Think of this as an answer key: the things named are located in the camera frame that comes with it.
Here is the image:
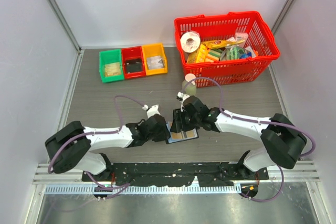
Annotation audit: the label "green packaged item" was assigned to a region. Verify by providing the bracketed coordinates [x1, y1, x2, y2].
[220, 46, 245, 61]

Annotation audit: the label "gold cards in green bin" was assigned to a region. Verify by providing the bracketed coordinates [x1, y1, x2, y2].
[104, 62, 121, 77]

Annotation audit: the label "green plastic bin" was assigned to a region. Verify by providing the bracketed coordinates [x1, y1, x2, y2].
[99, 49, 124, 83]

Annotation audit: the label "green liquid soap bottle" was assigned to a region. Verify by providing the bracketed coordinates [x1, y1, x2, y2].
[182, 73, 197, 96]

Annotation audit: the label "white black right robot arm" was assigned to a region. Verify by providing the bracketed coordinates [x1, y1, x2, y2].
[171, 93, 307, 179]

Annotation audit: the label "yellow snack bag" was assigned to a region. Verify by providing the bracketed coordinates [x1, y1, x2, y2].
[202, 40, 245, 49]

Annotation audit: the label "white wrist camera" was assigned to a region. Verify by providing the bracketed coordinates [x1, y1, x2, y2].
[176, 91, 190, 111]
[142, 104, 161, 118]

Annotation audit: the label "black cards in red bin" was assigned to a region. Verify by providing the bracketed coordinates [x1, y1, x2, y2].
[125, 58, 142, 73]

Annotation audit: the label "white toilet paper roll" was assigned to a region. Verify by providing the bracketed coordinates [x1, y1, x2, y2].
[180, 31, 201, 54]

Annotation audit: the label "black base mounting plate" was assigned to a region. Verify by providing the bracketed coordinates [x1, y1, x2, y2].
[93, 162, 269, 187]

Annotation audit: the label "red plastic bin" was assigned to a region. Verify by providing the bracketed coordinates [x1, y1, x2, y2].
[121, 46, 146, 80]

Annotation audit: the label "white cards in yellow bin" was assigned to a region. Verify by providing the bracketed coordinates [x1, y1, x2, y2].
[146, 56, 165, 70]

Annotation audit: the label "yellow green sponge pack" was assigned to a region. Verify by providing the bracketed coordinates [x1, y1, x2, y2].
[195, 44, 223, 63]

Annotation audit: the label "yellow plastic bin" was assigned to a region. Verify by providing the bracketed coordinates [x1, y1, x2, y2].
[141, 43, 168, 76]

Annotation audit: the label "red shopping basket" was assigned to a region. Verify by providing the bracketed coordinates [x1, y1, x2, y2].
[174, 11, 280, 88]

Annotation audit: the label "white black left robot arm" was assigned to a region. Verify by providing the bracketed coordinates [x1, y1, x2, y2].
[45, 114, 170, 181]

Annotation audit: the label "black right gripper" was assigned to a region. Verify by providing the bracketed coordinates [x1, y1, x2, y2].
[171, 108, 201, 133]

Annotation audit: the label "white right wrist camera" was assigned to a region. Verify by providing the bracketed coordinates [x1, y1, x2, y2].
[176, 91, 190, 111]

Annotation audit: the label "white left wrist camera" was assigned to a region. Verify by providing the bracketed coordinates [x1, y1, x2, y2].
[142, 104, 161, 118]

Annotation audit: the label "white pink carton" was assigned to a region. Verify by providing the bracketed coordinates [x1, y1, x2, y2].
[235, 32, 249, 41]

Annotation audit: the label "white slotted cable duct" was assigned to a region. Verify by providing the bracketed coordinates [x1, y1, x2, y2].
[45, 184, 241, 195]

